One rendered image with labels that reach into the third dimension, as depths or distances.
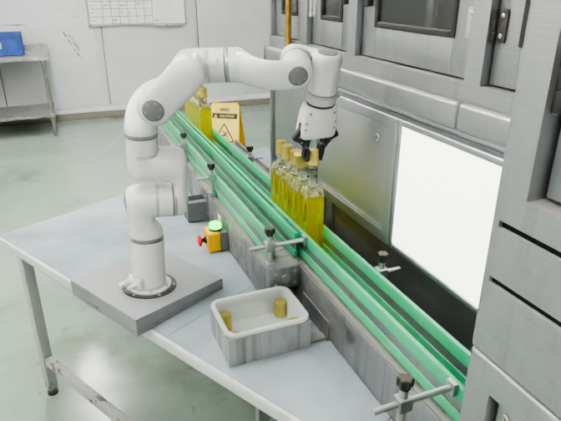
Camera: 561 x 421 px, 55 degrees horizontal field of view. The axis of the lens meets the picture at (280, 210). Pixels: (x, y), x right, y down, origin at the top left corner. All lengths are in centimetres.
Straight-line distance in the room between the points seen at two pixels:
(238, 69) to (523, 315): 93
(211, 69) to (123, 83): 603
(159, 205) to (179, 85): 36
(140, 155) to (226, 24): 617
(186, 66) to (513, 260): 90
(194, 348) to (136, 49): 611
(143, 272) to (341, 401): 66
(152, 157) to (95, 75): 588
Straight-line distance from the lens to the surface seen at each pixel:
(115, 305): 156
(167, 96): 130
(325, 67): 134
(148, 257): 155
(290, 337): 139
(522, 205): 56
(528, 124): 54
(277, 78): 129
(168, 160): 144
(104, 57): 729
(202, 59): 133
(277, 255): 158
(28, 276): 228
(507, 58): 113
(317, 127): 142
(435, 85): 126
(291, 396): 130
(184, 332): 150
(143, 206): 149
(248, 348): 136
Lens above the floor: 162
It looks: 23 degrees down
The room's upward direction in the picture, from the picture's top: straight up
